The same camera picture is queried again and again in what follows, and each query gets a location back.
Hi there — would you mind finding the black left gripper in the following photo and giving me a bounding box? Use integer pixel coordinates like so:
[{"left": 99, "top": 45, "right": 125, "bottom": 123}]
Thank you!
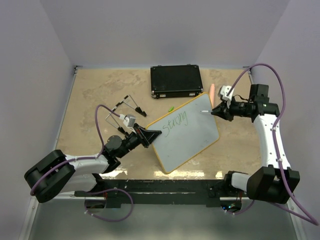
[{"left": 117, "top": 123, "right": 162, "bottom": 159}]

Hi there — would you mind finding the yellow framed whiteboard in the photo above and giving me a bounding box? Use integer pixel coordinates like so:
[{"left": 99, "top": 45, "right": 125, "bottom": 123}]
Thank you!
[{"left": 146, "top": 92, "right": 220, "bottom": 174}]

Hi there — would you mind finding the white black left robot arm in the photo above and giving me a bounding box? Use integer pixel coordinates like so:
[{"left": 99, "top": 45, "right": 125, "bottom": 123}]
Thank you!
[{"left": 24, "top": 124, "right": 162, "bottom": 203}]

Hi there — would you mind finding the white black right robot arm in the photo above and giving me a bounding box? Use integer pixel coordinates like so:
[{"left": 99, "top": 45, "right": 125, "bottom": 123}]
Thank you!
[{"left": 211, "top": 84, "right": 300, "bottom": 204}]

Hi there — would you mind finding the pink small object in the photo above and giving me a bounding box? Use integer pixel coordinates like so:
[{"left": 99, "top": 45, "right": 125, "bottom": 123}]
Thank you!
[{"left": 209, "top": 84, "right": 215, "bottom": 106}]

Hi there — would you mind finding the black hard case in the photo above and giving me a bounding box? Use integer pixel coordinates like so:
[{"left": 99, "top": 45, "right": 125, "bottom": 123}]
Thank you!
[{"left": 150, "top": 64, "right": 204, "bottom": 99}]

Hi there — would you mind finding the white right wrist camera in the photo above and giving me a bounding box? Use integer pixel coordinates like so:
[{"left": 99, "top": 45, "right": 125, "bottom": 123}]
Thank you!
[{"left": 218, "top": 85, "right": 234, "bottom": 102}]

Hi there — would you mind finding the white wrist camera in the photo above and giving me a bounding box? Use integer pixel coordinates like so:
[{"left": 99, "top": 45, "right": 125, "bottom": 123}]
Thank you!
[
  {"left": 123, "top": 114, "right": 136, "bottom": 128},
  {"left": 218, "top": 85, "right": 234, "bottom": 102}
]

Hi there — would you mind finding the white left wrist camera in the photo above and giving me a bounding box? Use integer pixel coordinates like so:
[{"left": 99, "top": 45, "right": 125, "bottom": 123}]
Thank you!
[{"left": 123, "top": 114, "right": 136, "bottom": 128}]

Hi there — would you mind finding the metal wire easel stand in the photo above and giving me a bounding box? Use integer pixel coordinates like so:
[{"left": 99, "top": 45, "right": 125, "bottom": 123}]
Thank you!
[{"left": 105, "top": 94, "right": 147, "bottom": 136}]

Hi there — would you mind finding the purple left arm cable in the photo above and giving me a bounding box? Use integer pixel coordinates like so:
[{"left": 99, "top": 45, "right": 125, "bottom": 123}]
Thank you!
[{"left": 29, "top": 104, "right": 126, "bottom": 196}]

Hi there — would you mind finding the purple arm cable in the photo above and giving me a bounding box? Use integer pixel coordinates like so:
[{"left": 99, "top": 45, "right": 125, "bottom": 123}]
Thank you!
[
  {"left": 228, "top": 62, "right": 317, "bottom": 225},
  {"left": 29, "top": 104, "right": 126, "bottom": 196}
]

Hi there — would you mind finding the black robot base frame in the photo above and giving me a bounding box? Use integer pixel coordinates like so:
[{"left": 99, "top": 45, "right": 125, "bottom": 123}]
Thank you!
[{"left": 74, "top": 179, "right": 240, "bottom": 208}]

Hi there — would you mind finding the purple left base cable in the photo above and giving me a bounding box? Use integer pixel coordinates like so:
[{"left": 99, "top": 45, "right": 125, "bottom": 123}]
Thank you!
[{"left": 84, "top": 187, "right": 135, "bottom": 222}]

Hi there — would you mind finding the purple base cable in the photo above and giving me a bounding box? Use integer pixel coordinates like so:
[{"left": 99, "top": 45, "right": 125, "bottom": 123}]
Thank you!
[
  {"left": 223, "top": 197, "right": 255, "bottom": 216},
  {"left": 84, "top": 187, "right": 135, "bottom": 222}
]

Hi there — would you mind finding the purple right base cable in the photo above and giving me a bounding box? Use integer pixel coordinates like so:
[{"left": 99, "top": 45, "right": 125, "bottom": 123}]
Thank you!
[{"left": 223, "top": 197, "right": 255, "bottom": 216}]

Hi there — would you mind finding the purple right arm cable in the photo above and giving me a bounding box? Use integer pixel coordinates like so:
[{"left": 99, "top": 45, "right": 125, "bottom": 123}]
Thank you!
[{"left": 228, "top": 62, "right": 317, "bottom": 225}]

